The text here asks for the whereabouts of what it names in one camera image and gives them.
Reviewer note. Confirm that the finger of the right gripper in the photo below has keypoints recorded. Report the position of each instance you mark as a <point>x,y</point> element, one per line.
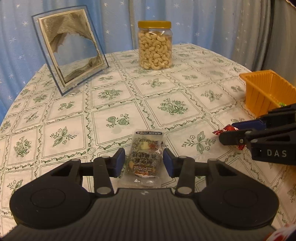
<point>274,118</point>
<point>253,134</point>

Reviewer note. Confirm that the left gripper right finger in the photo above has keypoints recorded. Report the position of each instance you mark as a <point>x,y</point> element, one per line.
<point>182,167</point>

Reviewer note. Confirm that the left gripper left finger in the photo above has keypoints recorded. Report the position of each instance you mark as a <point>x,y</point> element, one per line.
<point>105,167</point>

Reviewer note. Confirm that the yellow green snack packet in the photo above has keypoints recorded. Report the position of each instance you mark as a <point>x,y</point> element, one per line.
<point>282,104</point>

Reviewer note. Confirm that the dark red candy wrapper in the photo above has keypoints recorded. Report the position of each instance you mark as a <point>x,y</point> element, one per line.
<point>231,136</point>

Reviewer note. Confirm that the clear mixed nuts packet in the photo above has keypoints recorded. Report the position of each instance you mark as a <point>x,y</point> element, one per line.
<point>143,164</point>

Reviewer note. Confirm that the yellow plastic tray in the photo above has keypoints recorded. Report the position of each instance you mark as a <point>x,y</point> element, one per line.
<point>266,90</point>

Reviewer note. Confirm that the floral white tablecloth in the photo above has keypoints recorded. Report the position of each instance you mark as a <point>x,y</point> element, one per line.
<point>200,93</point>

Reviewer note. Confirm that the grey curtain with lace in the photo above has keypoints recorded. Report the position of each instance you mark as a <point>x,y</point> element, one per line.
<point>276,43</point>

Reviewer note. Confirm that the blue star curtain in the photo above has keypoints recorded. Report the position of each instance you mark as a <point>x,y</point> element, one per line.
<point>238,30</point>

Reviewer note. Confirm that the cashew nut jar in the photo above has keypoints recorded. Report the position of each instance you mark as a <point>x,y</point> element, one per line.
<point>155,44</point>

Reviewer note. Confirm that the sand art picture frame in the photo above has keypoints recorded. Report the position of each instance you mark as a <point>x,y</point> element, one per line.
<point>70,46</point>

